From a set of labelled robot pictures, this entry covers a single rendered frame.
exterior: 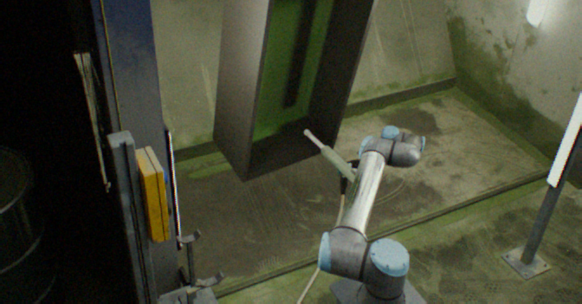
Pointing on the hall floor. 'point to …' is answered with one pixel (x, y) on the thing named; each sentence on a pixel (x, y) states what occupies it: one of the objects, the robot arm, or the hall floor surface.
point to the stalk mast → (132, 215)
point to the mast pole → (546, 212)
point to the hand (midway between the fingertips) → (342, 172)
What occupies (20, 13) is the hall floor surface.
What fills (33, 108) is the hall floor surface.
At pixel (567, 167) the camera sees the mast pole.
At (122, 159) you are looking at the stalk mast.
